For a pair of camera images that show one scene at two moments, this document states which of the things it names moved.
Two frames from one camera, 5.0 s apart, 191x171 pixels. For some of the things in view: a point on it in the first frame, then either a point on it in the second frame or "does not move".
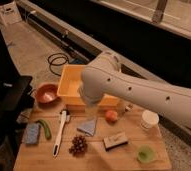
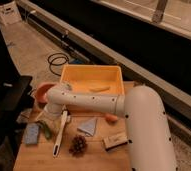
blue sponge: x=32 y=134 does not move
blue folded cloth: x=88 y=127 does not move
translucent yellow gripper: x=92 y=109 -> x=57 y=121
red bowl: x=48 y=95 does not move
